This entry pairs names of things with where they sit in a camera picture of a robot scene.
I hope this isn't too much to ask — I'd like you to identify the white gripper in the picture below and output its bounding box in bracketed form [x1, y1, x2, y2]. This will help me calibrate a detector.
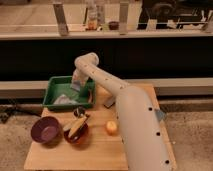
[71, 69, 89, 91]

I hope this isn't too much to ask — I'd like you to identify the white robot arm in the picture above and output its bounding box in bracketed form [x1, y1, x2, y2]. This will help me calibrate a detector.
[72, 53, 172, 171]

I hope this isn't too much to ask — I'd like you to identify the green plastic tray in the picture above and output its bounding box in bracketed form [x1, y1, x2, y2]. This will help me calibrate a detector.
[43, 76, 96, 111]

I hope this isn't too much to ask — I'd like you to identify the white cloth in tray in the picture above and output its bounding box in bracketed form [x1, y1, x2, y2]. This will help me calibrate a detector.
[54, 94, 77, 105]

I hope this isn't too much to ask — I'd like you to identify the small dark round object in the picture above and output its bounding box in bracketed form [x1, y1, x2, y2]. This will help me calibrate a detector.
[74, 106, 85, 118]

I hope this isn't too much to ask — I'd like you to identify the orange fruit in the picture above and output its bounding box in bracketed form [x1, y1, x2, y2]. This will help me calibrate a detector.
[105, 121, 118, 135]

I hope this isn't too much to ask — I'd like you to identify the red-brown bowl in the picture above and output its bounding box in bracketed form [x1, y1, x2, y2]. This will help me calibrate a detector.
[63, 124, 89, 145]

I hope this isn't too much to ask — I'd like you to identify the purple bowl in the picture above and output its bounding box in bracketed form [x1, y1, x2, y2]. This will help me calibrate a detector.
[31, 116, 61, 144]

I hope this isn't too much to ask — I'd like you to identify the background dark bowl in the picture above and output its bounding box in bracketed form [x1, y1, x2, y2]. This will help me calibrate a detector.
[108, 21, 119, 30]

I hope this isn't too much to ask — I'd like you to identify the background orange bottle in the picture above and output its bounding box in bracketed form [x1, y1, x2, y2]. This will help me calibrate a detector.
[87, 3, 97, 30]

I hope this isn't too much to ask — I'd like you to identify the light blue cup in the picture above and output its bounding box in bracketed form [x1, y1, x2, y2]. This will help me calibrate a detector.
[155, 109, 166, 121]

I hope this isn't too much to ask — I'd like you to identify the left metal post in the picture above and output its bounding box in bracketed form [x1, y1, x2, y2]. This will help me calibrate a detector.
[53, 2, 69, 36]

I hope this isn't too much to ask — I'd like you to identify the metal post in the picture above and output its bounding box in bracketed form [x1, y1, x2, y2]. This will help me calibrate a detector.
[119, 0, 129, 35]
[53, 2, 69, 36]

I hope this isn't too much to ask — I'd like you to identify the right metal post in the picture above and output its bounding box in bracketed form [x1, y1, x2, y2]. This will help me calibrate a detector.
[119, 0, 129, 35]

